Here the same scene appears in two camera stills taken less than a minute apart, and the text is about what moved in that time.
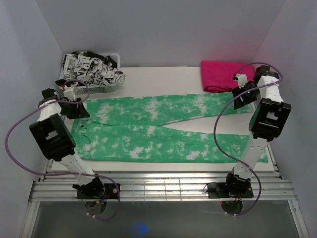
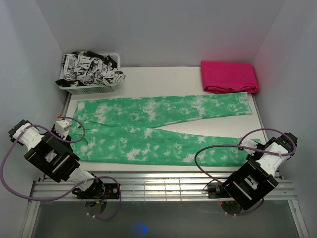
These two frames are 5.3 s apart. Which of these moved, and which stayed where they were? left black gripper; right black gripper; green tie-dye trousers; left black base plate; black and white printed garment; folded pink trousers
Moved: right black gripper; left black gripper
Stayed: black and white printed garment; green tie-dye trousers; left black base plate; folded pink trousers
